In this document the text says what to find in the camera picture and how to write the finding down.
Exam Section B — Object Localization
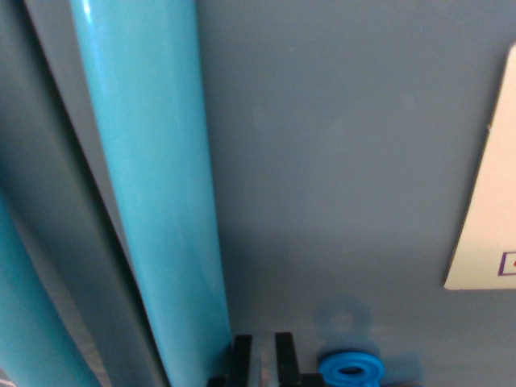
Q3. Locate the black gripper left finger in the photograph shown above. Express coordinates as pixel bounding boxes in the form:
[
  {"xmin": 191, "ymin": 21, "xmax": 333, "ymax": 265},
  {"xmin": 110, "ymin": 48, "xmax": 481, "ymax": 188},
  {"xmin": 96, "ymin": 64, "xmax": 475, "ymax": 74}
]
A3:
[{"xmin": 207, "ymin": 334, "xmax": 263, "ymax": 387}]

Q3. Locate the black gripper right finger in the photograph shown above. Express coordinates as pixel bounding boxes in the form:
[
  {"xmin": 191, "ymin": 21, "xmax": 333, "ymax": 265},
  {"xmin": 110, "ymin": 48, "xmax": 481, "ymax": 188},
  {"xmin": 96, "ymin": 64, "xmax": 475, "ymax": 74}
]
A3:
[{"xmin": 265, "ymin": 332, "xmax": 324, "ymax": 387}]

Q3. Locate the grey toy refrigerator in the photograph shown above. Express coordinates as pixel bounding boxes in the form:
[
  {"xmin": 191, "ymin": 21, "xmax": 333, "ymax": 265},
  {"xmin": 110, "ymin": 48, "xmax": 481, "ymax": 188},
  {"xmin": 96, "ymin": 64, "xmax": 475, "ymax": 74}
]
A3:
[{"xmin": 23, "ymin": 0, "xmax": 516, "ymax": 387}]

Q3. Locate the grey door with display panel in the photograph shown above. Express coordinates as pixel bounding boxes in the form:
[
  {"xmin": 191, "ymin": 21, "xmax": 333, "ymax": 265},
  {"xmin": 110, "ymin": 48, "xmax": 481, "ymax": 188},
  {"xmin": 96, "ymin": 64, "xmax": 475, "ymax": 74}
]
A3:
[{"xmin": 0, "ymin": 0, "xmax": 162, "ymax": 387}]

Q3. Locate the blue clip without card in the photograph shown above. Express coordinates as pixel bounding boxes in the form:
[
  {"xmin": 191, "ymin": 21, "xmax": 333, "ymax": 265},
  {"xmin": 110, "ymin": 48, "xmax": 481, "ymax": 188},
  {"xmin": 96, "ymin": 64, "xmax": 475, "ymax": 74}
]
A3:
[{"xmin": 317, "ymin": 350, "xmax": 384, "ymax": 387}]

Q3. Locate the cream shopping list card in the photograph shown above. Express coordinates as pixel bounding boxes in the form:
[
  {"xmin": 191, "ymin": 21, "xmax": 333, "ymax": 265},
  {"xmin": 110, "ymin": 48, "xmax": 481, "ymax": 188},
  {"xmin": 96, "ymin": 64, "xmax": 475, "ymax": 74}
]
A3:
[{"xmin": 443, "ymin": 44, "xmax": 516, "ymax": 290}]

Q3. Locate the teal handle of logo door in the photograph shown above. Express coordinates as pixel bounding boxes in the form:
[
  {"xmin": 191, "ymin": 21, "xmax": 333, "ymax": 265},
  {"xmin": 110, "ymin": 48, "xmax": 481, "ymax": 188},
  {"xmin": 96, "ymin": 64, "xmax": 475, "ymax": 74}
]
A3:
[{"xmin": 70, "ymin": 0, "xmax": 231, "ymax": 387}]

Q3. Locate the teal handle of display door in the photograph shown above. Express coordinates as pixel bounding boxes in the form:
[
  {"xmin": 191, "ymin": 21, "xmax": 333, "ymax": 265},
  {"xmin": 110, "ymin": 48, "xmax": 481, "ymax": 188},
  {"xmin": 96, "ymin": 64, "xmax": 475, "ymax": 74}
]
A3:
[{"xmin": 0, "ymin": 189, "xmax": 102, "ymax": 387}]

